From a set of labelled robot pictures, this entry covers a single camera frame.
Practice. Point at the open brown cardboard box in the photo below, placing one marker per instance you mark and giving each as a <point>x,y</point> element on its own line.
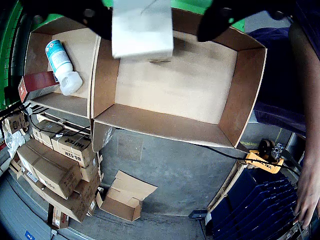
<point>80,57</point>
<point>175,87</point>

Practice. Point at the white carton with cow spots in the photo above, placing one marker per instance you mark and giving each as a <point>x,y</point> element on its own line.
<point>142,30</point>

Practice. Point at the wooden pallet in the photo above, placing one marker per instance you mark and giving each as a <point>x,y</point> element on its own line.
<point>225,185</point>

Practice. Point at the small plain cardboard carton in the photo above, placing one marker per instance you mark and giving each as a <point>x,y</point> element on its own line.
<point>46,131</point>

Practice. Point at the yellow pallet jack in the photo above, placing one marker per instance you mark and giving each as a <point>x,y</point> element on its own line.
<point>265,162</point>

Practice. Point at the open empty cardboard carton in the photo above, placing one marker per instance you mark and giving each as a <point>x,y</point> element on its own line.
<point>125,200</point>

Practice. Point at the cardboard carton black print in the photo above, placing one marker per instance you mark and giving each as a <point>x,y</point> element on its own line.
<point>75,148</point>

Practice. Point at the person's right hand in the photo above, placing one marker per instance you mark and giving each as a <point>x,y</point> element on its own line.
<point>308,192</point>

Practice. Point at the long carton white labels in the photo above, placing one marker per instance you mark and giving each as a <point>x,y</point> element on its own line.
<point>50,172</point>

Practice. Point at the crumpled clear plastic wrap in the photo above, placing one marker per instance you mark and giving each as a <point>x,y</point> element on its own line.
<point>13,142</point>

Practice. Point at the green metal machine cabinet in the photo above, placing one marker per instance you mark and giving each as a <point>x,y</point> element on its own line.
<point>10,50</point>

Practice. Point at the person's right forearm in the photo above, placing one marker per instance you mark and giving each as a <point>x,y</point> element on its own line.
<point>310,100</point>

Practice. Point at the large brown cardboard carton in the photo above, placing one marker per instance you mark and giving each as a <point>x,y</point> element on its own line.
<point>77,200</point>

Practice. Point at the blue square sticker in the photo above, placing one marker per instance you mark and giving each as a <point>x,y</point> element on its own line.
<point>30,235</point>

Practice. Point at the person in purple shirt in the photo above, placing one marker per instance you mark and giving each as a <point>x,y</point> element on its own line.
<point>282,75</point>

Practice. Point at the black floor stand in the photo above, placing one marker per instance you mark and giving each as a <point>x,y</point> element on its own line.
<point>197,214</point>

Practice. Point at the dark red carton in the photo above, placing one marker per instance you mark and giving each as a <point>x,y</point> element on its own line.
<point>35,83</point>

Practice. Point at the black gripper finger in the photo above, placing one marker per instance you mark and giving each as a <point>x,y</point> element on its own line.
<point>82,15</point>
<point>225,17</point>

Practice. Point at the stacked blue plastic bins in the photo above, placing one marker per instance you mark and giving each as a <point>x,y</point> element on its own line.
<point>255,210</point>

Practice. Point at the white bottle teal label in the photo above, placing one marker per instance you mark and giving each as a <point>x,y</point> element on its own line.
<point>61,65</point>

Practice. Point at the small carton red print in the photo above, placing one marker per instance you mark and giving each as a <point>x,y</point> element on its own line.
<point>58,217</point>

